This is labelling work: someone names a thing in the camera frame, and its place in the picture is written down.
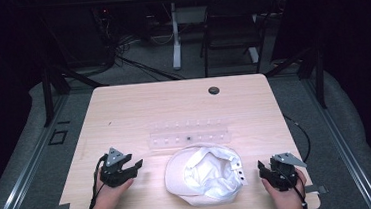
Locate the person's left hand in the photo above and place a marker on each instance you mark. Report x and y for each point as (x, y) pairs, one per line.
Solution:
(108, 195)

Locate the white cap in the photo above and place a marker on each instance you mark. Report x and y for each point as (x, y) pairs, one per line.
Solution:
(206, 176)

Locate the aluminium floor rail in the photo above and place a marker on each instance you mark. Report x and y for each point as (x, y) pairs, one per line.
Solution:
(340, 142)
(28, 170)

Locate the clear plastic rack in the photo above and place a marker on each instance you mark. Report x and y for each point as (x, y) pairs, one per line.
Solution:
(189, 138)

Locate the dark round table grommet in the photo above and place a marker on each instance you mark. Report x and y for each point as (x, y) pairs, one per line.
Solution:
(214, 90)

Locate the person's right hand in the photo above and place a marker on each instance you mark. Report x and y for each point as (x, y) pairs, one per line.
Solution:
(289, 198)

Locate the black metal stand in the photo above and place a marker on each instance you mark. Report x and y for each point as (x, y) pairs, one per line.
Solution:
(319, 80)
(48, 95)

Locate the white desk leg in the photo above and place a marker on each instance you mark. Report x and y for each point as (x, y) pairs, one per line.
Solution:
(176, 38)

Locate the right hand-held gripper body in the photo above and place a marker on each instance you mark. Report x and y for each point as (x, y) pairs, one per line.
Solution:
(284, 175)

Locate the black chair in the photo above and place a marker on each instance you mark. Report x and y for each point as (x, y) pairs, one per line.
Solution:
(234, 30)

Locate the black tape square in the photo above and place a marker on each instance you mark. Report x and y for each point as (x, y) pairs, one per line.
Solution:
(58, 137)

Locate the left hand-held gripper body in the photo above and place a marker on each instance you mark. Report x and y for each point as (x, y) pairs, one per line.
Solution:
(114, 177)

